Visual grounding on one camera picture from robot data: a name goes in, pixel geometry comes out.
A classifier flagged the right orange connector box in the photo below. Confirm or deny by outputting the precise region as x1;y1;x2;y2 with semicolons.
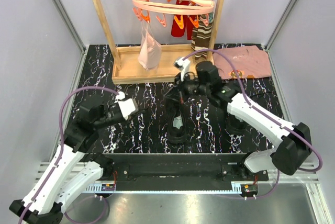
241;184;258;195

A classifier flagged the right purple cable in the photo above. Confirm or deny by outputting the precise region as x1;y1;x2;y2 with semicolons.
183;48;324;200

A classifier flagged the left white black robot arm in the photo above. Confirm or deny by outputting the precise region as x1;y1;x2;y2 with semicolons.
9;98;139;223

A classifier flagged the pink folded t-shirt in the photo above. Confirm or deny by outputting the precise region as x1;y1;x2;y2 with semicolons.
213;46;272;80

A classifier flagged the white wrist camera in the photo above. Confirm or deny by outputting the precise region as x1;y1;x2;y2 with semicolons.
173;57;191;81
116;92;138;120

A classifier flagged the left orange connector box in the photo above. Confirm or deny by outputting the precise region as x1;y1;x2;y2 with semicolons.
101;183;116;192

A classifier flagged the purple cable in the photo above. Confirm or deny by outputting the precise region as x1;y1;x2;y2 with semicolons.
17;85;122;224
183;48;324;200

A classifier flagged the black shoelace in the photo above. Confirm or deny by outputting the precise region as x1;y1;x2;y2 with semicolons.
164;87;184;104

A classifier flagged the brown striped hanging sock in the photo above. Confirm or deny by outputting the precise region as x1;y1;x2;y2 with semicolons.
191;13;214;51

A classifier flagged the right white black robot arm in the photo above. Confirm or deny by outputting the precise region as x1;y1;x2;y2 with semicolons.
173;58;311;181

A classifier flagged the wooden drying rack frame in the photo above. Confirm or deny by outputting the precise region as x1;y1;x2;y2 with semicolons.
92;0;224;84

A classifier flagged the red hanging sock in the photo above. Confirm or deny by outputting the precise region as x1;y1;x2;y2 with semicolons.
171;15;195;40

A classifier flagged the black shoe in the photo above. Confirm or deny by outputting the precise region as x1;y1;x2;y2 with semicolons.
165;87;186;144
226;114;247;136

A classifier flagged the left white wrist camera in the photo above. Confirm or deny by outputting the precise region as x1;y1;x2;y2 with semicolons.
116;92;138;120

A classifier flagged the pink round clip hanger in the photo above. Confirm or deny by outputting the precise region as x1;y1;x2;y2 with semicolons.
132;0;215;28

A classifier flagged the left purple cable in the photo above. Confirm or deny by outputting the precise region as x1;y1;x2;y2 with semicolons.
17;85;122;224

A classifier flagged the pink hanging bra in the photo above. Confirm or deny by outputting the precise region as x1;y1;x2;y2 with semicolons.
138;21;162;71

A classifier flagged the black marble pattern mat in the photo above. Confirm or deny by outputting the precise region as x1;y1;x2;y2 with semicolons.
78;44;273;154

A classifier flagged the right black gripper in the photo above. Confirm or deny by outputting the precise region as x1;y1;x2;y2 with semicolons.
165;72;210;104

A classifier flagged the orange connector box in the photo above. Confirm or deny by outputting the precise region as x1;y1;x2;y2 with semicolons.
241;184;258;195
101;183;116;192

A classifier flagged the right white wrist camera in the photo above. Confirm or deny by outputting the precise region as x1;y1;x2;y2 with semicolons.
173;57;191;81

